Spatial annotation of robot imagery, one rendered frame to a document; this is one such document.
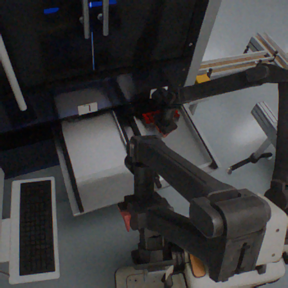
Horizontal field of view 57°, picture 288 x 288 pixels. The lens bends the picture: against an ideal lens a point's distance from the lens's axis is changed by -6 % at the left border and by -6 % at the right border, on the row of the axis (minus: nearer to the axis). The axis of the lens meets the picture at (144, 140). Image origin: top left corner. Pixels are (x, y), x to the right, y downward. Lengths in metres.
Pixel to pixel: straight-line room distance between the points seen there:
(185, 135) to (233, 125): 1.37
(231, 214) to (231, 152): 2.12
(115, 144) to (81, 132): 0.17
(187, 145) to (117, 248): 0.98
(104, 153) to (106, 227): 0.89
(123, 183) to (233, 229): 0.85
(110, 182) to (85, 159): 0.16
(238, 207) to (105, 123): 1.03
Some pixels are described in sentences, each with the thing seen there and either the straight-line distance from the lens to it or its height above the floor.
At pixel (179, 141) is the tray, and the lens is 1.34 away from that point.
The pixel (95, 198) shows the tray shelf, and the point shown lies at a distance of 1.18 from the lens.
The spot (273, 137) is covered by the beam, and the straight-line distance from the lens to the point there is 2.13.
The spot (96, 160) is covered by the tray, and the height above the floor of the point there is 0.88.
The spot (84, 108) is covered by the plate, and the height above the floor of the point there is 1.02.
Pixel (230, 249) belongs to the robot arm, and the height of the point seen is 1.59.
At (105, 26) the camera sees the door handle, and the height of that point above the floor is 1.47.
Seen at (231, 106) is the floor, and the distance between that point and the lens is 2.85.
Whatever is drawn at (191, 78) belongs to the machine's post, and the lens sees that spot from 1.36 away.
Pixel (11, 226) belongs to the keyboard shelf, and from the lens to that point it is 1.29.
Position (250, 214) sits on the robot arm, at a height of 1.61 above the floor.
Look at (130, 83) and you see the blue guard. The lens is 1.21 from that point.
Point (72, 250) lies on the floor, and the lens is 2.03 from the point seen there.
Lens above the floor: 1.98
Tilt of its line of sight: 56 degrees down
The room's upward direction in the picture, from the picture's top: 10 degrees clockwise
